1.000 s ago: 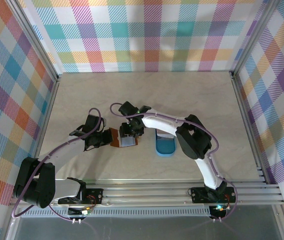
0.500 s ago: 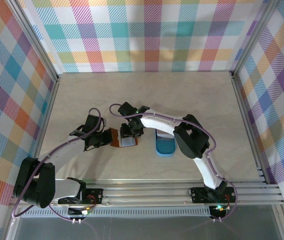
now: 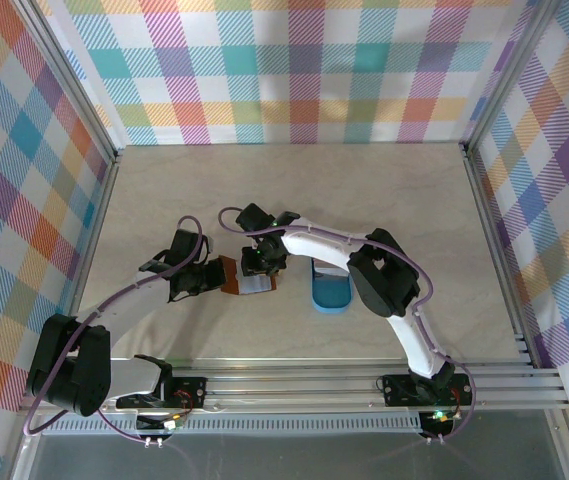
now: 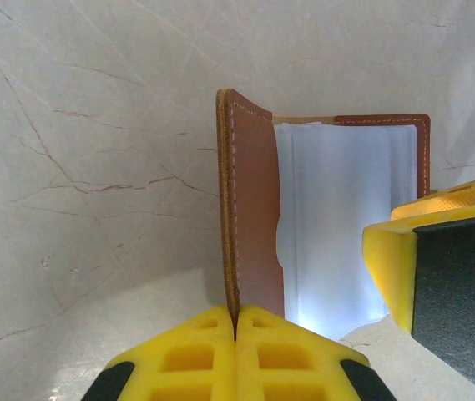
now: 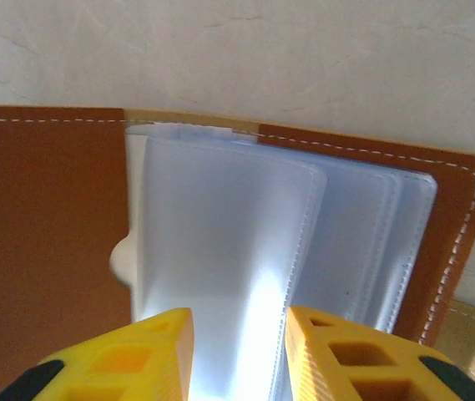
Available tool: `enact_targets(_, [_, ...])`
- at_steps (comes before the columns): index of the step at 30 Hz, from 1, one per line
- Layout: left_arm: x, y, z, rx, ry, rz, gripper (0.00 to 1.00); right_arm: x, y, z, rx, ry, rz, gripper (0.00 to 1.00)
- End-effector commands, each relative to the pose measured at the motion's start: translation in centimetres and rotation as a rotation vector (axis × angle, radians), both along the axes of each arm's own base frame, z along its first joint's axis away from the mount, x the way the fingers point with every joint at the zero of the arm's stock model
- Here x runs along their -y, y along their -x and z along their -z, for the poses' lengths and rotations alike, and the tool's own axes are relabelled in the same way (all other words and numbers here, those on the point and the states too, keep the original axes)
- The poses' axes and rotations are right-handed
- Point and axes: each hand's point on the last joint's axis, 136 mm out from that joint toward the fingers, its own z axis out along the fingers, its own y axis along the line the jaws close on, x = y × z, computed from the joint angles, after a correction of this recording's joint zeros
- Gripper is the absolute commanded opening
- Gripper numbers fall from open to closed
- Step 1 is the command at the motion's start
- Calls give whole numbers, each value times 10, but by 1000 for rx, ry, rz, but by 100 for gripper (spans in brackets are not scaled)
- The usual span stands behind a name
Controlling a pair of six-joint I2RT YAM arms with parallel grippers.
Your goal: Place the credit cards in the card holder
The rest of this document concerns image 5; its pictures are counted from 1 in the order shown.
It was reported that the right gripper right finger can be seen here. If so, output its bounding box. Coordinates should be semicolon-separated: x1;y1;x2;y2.
285;306;475;401

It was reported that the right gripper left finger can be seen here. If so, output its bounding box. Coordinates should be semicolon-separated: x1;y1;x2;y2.
0;307;196;401

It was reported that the brown leather card holder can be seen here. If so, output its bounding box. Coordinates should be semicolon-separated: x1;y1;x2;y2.
0;106;475;401

